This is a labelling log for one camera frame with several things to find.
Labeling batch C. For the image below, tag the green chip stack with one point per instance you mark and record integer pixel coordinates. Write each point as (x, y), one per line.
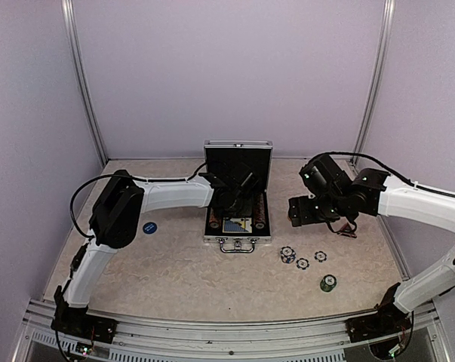
(328, 283)

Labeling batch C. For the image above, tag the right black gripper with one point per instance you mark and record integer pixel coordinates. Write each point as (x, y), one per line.
(300, 214)

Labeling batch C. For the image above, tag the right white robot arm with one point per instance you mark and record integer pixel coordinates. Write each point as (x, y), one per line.
(378, 193)

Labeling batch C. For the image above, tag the blue round button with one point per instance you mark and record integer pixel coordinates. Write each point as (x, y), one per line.
(149, 228)

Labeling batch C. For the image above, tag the front aluminium rail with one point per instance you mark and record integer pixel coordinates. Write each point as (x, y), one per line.
(144, 339)

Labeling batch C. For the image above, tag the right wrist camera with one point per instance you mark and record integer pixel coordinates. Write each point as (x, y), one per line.
(319, 172)

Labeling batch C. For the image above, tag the chip row in case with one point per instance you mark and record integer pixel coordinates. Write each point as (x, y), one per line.
(259, 212)
(213, 220)

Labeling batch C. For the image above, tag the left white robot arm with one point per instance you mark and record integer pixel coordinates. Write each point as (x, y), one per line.
(117, 211)

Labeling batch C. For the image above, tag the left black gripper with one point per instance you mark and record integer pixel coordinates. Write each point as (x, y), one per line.
(248, 206)

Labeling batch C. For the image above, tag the blue card deck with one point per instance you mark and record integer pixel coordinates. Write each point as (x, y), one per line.
(237, 225)

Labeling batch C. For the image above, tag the black red triangular button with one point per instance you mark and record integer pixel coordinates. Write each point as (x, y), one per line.
(348, 230)

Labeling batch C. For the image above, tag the blue white chip stack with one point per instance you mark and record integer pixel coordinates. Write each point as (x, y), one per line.
(287, 254)

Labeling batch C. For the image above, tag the right chip row in case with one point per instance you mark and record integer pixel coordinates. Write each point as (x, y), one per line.
(259, 212)

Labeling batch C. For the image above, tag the aluminium poker case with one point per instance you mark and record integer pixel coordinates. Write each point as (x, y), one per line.
(258, 155)

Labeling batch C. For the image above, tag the right aluminium frame post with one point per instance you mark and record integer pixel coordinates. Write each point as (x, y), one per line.
(377, 74)

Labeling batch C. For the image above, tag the left chip row in case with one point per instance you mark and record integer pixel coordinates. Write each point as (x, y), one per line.
(213, 220)

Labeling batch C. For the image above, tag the blue white poker chip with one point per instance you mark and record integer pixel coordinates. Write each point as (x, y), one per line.
(302, 263)
(320, 256)

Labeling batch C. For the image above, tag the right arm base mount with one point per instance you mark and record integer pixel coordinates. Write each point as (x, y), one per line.
(387, 319)

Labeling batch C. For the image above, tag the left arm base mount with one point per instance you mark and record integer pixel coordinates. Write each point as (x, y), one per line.
(77, 322)

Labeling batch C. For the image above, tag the aluminium frame post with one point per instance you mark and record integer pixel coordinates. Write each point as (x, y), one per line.
(68, 11)
(377, 74)

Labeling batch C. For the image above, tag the left aluminium frame post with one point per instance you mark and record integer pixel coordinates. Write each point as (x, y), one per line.
(68, 11)

